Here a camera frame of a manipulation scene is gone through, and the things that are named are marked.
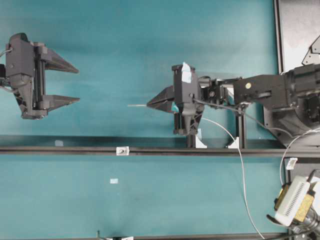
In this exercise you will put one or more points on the white rail bracket with screw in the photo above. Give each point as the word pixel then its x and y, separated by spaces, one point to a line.
pixel 122 150

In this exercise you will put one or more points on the black vertical frame profile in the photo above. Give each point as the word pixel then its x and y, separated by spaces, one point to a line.
pixel 279 36

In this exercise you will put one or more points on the white corner bracket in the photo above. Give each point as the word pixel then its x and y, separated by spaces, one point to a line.
pixel 234 144
pixel 198 140

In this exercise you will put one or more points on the white corner bracket left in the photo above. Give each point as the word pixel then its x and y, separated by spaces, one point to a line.
pixel 198 140

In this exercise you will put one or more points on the black aluminium rail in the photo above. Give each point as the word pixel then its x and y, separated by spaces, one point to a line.
pixel 158 151

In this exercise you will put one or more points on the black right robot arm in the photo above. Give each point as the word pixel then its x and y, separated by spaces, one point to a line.
pixel 291 101

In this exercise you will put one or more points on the white perforated device box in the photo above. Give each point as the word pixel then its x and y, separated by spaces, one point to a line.
pixel 296 200

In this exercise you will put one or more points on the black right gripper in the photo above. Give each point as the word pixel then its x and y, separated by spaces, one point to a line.
pixel 188 113

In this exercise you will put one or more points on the black upright frame stand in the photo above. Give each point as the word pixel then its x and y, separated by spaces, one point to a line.
pixel 240 127

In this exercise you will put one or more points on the small white tag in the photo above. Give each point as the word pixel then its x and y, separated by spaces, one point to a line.
pixel 291 163

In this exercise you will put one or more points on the black bottom frame rail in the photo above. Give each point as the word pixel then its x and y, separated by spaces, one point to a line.
pixel 236 236

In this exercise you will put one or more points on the faint tape patch on cloth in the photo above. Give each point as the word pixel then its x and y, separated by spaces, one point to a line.
pixel 58 143

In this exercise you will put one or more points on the white corner bracket right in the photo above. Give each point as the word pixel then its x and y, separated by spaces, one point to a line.
pixel 234 144

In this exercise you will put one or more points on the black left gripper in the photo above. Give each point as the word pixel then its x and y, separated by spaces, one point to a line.
pixel 26 76

